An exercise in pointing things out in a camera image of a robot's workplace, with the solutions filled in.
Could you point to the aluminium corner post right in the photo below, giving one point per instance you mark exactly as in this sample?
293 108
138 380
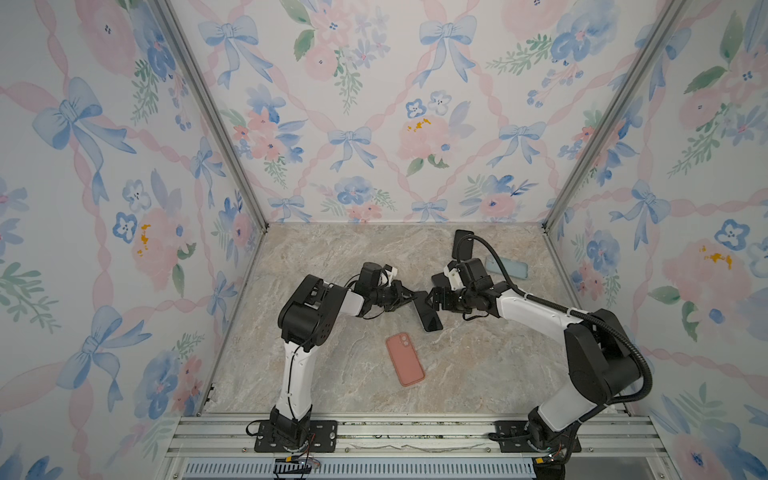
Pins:
658 36

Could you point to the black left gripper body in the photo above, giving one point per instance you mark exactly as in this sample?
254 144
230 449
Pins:
386 297

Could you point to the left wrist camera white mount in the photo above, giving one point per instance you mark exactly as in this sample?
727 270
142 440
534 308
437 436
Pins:
373 276

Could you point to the pink edged phone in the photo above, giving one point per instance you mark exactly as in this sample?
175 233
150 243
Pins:
440 280

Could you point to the light blue phone case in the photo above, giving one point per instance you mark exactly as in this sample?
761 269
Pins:
515 269

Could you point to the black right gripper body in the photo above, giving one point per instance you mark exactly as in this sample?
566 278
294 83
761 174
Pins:
459 300

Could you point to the white vent grille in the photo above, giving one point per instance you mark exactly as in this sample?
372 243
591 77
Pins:
361 468

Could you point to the black phone case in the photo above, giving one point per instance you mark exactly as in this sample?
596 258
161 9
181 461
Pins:
463 242

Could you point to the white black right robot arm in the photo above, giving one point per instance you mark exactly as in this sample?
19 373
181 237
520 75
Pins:
604 366

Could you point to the pink phone case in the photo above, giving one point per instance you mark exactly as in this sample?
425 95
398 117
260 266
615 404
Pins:
404 359

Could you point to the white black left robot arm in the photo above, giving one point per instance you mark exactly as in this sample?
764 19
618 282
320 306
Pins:
306 321

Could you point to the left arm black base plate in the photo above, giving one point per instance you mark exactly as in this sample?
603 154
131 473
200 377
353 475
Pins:
317 436

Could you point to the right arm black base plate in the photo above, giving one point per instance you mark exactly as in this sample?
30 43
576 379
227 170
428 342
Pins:
518 436

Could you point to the aluminium corner post left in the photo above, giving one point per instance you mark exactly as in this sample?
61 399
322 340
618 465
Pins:
180 47

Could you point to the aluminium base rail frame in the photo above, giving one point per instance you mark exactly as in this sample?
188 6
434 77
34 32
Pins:
614 445

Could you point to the aluminium corner post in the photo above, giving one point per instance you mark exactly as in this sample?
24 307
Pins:
180 47
658 36

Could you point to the silver edged phone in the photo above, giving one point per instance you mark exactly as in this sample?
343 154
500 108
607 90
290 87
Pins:
427 311

